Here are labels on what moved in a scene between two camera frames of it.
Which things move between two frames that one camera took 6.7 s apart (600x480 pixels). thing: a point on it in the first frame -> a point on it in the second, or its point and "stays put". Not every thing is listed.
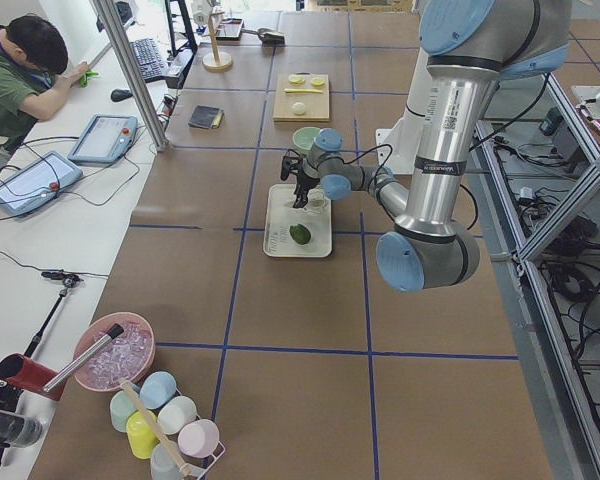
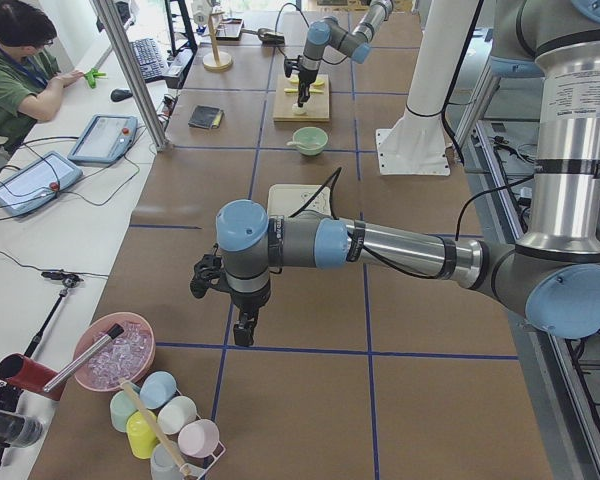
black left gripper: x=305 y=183 -> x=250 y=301
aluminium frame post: x=108 y=16 stays put
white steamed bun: x=299 y=108 stays put
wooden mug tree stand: x=216 y=61 stays put
